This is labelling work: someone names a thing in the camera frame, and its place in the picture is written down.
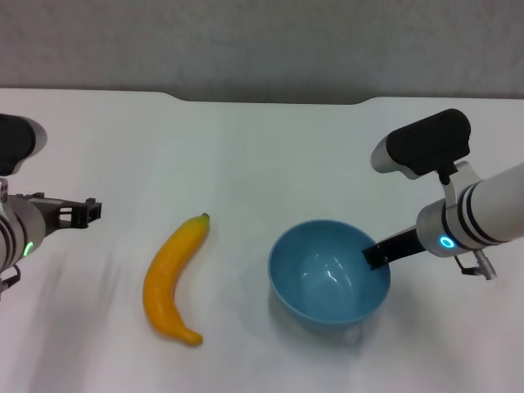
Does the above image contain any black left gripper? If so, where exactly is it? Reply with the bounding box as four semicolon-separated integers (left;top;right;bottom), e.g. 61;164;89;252
25;192;103;241

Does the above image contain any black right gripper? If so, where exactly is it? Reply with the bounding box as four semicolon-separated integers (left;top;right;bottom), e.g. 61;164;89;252
361;227;427;272

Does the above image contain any blue bowl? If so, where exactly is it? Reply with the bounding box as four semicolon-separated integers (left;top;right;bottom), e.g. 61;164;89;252
268;219;392;329

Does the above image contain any yellow banana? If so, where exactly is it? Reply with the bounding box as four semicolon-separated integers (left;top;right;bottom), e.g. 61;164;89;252
142;212;212;347

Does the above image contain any left arm cable connector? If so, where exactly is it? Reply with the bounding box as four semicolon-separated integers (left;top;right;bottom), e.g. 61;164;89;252
0;264;22;302

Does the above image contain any arm cable connector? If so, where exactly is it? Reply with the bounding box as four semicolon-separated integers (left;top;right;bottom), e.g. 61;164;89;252
454;249;499;282
0;264;22;302

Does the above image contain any left wrist camera housing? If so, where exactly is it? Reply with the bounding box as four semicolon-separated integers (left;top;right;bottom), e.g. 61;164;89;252
0;114;48;178

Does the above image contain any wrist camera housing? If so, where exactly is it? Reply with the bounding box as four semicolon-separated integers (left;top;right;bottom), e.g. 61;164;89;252
369;108;472;182
0;114;48;178

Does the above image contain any right arm cable connector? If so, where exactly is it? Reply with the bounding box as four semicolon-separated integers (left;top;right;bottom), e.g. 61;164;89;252
454;249;499;282

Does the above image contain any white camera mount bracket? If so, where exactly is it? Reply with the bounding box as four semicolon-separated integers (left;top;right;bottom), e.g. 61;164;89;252
439;160;482;206

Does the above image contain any right wrist camera housing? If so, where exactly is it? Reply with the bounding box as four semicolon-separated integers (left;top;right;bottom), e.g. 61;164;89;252
369;108;472;182

